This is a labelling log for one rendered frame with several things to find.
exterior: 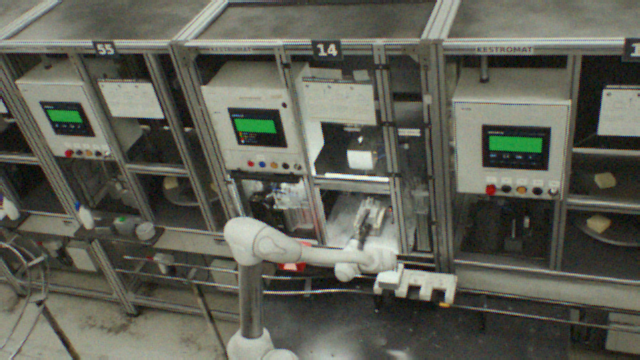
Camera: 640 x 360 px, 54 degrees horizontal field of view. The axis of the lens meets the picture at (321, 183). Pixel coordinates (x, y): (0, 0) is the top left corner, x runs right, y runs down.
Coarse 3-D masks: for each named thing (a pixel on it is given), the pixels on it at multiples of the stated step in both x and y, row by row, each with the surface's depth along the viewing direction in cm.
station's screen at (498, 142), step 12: (492, 132) 240; (504, 132) 239; (516, 132) 237; (528, 132) 235; (492, 144) 244; (504, 144) 242; (516, 144) 240; (528, 144) 239; (540, 144) 237; (492, 156) 247; (504, 156) 245; (516, 156) 244; (528, 156) 242; (540, 156) 240
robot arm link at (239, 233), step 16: (240, 224) 251; (256, 224) 249; (240, 240) 248; (240, 256) 252; (240, 272) 258; (256, 272) 257; (240, 288) 262; (256, 288) 261; (240, 304) 266; (256, 304) 264; (240, 320) 270; (256, 320) 267; (240, 336) 272; (256, 336) 270; (240, 352) 272; (256, 352) 270
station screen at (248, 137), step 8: (232, 120) 279; (272, 120) 272; (240, 136) 284; (248, 136) 282; (256, 136) 281; (264, 136) 279; (272, 136) 278; (264, 144) 282; (272, 144) 281; (280, 144) 279
